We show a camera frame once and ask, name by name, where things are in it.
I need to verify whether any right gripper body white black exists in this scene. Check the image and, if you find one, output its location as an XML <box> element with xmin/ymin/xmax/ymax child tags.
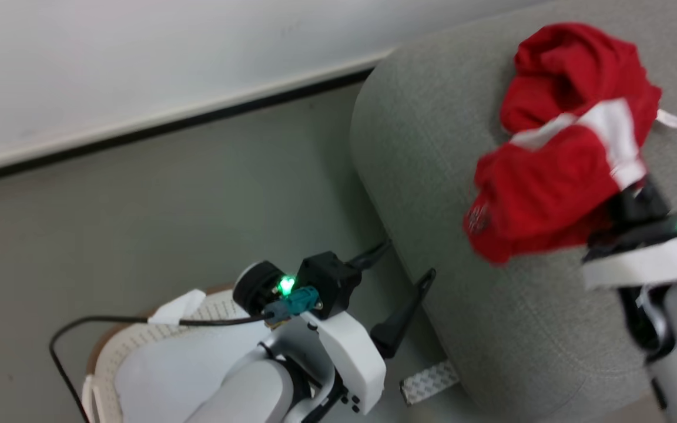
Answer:
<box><xmin>582</xmin><ymin>188</ymin><xmax>677</xmax><ymax>290</ymax></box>

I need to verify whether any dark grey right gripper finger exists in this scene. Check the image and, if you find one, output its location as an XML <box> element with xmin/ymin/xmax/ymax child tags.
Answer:
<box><xmin>609</xmin><ymin>178</ymin><xmax>672</xmax><ymax>233</ymax></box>

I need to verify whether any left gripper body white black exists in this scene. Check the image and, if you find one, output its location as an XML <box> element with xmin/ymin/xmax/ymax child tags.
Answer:
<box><xmin>233</xmin><ymin>261</ymin><xmax>387</xmax><ymax>413</ymax></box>

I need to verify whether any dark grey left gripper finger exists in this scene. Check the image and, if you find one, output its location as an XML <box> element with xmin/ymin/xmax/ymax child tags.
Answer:
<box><xmin>347</xmin><ymin>239</ymin><xmax>393</xmax><ymax>271</ymax></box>
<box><xmin>370</xmin><ymin>268</ymin><xmax>437</xmax><ymax>360</ymax></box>

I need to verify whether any red and white garment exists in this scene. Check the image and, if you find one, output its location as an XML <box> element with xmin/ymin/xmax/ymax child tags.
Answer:
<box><xmin>462</xmin><ymin>22</ymin><xmax>677</xmax><ymax>266</ymax></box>

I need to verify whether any grey fabric sofa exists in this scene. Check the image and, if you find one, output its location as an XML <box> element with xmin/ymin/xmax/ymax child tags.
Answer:
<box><xmin>349</xmin><ymin>0</ymin><xmax>677</xmax><ymax>421</ymax></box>

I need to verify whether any white patterned floor strip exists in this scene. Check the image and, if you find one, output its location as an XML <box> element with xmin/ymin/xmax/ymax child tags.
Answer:
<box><xmin>399</xmin><ymin>360</ymin><xmax>461</xmax><ymax>407</ymax></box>

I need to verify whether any white laundry basket brown rim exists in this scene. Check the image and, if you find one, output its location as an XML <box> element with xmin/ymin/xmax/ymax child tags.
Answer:
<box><xmin>82</xmin><ymin>286</ymin><xmax>269</xmax><ymax>423</ymax></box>

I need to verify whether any white and black baseboard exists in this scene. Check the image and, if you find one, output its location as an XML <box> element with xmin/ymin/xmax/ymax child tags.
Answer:
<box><xmin>0</xmin><ymin>50</ymin><xmax>396</xmax><ymax>189</ymax></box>

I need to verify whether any teal cable connector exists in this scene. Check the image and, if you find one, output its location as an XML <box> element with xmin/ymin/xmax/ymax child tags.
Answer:
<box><xmin>264</xmin><ymin>286</ymin><xmax>323</xmax><ymax>324</ymax></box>

